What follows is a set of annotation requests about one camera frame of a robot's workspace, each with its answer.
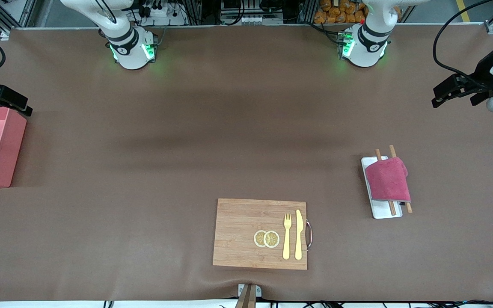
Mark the lemon slice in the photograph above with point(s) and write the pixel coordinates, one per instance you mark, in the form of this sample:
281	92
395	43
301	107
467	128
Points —
258	238
272	239

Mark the yellow plastic knife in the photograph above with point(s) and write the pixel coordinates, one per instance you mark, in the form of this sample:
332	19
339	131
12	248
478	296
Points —
298	235

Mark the red cloth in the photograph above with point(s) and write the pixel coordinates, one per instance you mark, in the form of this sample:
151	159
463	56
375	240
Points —
387	179

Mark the wooden rod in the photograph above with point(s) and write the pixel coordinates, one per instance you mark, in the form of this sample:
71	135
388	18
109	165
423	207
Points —
393	150
392	208

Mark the small white device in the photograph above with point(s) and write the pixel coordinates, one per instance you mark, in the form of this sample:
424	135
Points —
246	19

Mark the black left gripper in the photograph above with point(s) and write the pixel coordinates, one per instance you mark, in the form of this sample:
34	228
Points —
483	69

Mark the yellow plastic fork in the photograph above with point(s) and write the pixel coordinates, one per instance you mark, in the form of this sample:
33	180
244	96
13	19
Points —
287	244

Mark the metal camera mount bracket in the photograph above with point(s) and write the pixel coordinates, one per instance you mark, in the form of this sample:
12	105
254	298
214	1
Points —
248	295

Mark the white power strip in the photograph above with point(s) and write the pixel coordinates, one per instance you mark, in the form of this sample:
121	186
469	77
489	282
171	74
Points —
173	19

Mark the bamboo cutting board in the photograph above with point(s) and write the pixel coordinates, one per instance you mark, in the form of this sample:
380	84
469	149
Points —
238	231

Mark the orange snack packets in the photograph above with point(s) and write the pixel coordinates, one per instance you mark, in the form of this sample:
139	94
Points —
332	15

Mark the white rack tray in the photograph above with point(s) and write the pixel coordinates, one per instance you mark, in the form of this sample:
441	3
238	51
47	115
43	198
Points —
381	210

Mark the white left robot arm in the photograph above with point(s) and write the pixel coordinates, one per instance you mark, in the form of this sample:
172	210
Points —
368	42

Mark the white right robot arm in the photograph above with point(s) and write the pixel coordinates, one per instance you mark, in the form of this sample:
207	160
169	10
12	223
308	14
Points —
131	47

